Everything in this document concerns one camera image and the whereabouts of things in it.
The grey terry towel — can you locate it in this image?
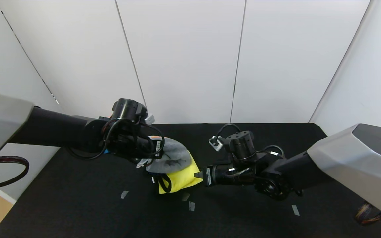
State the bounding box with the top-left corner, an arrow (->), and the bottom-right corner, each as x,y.
137,136 -> 192,174

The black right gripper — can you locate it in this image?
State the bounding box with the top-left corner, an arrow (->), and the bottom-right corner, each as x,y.
194,164 -> 229,187

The black left arm cable bundle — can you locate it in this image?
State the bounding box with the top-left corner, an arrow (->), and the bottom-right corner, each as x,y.
65,117 -> 166,166

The black right camera cable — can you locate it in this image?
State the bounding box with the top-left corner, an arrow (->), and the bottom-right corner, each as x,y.
212,123 -> 241,141

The black right arm cable tagged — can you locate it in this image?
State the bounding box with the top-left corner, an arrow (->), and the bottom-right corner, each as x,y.
263,145 -> 285,158

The yellow microfiber towel black trim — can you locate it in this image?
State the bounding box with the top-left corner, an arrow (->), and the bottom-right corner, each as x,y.
152,153 -> 203,195

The thick black left arm hose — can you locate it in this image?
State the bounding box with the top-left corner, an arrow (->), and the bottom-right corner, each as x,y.
0,156 -> 30,193

